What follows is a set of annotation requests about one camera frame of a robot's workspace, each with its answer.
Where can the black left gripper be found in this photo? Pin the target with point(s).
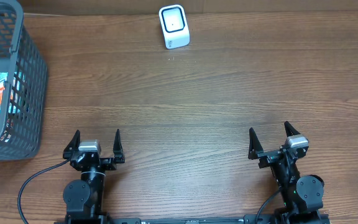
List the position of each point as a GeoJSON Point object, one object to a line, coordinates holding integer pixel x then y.
{"type": "Point", "coordinates": [92, 159]}

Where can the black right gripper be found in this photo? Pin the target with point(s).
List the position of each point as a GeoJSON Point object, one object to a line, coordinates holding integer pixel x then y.
{"type": "Point", "coordinates": [278, 157]}

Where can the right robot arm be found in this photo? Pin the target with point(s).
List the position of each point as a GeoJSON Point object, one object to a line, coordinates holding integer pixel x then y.
{"type": "Point", "coordinates": [302, 195]}

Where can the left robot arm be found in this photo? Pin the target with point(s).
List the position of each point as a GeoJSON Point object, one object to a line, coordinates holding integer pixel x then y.
{"type": "Point", "coordinates": [84, 196]}

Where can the white barcode scanner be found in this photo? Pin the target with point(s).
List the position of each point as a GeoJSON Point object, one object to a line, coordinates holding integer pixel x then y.
{"type": "Point", "coordinates": [174, 26]}

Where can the grey plastic mesh basket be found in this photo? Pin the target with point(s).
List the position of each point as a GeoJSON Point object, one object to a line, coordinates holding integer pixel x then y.
{"type": "Point", "coordinates": [25, 76]}

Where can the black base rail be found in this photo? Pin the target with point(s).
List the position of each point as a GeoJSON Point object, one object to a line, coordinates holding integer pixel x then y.
{"type": "Point", "coordinates": [246, 219]}

